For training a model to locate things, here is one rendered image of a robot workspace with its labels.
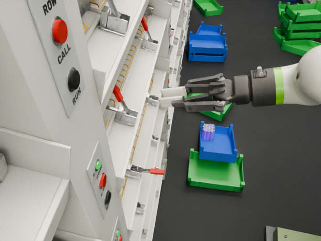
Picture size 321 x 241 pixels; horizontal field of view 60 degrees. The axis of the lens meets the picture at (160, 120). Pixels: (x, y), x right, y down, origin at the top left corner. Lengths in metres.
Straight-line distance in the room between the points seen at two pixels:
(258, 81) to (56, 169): 0.55
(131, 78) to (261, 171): 1.22
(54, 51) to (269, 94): 0.57
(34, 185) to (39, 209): 0.02
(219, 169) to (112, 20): 1.35
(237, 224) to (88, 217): 1.24
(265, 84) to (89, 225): 0.51
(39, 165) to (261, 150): 1.64
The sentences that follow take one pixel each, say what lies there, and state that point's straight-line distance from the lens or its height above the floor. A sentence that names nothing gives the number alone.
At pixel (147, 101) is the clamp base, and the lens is 0.88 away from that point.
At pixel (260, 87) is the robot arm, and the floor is 0.95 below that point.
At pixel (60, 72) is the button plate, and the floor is 1.25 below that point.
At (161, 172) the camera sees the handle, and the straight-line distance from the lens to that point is 0.70.
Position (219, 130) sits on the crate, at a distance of 1.82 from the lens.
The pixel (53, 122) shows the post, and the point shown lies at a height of 1.22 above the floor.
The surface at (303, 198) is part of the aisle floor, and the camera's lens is 1.72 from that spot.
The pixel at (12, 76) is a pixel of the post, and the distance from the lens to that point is 0.19.
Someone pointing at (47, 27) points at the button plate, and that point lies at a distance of 0.21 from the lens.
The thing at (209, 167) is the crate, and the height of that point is 0.00.
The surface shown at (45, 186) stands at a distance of 0.27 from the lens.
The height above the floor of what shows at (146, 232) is 0.36.
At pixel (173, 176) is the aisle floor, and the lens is 1.61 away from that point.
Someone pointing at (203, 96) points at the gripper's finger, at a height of 0.89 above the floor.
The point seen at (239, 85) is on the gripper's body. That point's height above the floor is 0.93.
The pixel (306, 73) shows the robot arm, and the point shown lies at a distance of 0.60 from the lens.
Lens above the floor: 1.37
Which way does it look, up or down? 47 degrees down
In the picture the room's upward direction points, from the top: straight up
